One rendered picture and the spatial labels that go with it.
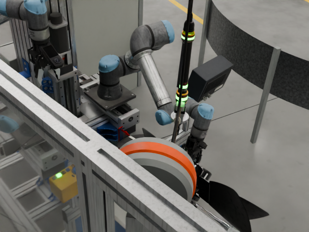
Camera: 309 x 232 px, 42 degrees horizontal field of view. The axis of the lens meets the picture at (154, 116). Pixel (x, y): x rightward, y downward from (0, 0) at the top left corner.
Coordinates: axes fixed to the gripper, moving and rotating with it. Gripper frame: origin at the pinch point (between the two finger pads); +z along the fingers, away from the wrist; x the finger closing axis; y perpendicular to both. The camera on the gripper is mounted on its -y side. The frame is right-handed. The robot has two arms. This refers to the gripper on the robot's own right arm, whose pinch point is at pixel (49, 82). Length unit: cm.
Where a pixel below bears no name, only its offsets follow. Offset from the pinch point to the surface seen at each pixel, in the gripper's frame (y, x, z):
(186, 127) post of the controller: -16, -77, 59
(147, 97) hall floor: 108, -170, 148
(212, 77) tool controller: -21, -88, 25
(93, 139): -92, 46, -57
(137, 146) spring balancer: -89, 36, -47
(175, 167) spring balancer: -97, 34, -46
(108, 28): 128, -139, 68
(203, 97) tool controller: -19, -86, 40
